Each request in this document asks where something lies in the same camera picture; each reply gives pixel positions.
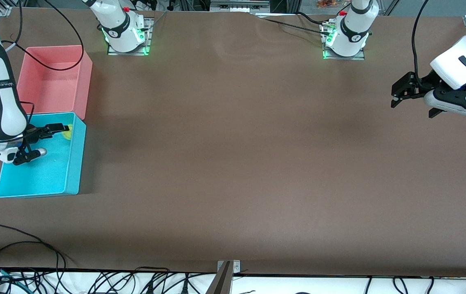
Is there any blue plastic bin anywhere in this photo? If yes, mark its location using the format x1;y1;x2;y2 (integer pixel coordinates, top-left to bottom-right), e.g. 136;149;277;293
0;112;87;198

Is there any pink plastic bin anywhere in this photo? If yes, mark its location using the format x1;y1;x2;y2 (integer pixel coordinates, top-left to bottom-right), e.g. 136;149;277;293
16;45;93;120

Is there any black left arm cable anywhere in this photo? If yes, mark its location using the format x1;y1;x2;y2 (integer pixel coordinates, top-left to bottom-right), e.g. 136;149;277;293
412;0;430;88

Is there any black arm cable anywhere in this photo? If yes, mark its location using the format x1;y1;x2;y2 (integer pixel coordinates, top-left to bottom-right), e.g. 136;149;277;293
2;0;84;71
412;0;430;88

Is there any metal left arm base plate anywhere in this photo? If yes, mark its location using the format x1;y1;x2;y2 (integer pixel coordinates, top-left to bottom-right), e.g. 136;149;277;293
322;20;366;61

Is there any long black looped cable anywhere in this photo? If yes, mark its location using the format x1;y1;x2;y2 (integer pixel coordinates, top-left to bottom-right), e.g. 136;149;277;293
0;241;60;286
0;223;70;272

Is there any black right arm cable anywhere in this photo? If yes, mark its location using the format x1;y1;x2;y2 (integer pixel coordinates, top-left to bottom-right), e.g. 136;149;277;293
2;0;84;71

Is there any black base cable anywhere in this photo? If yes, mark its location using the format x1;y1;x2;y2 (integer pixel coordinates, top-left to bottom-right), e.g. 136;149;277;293
264;18;332;36
296;11;327;24

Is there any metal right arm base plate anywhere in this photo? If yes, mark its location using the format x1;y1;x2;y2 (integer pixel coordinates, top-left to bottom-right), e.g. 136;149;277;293
107;17;154;56

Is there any thin grey cable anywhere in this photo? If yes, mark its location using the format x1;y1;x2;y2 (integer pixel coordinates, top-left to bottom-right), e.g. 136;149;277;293
143;10;169;32

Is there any grey aluminium frame beam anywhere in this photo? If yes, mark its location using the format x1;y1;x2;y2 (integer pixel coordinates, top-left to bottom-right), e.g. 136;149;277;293
210;0;271;13

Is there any dark metal camera post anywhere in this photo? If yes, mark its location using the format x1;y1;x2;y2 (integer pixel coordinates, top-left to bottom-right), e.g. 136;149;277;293
205;261;233;294

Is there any small metal bracket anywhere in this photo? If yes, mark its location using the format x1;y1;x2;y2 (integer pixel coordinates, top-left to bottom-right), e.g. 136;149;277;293
217;260;241;273

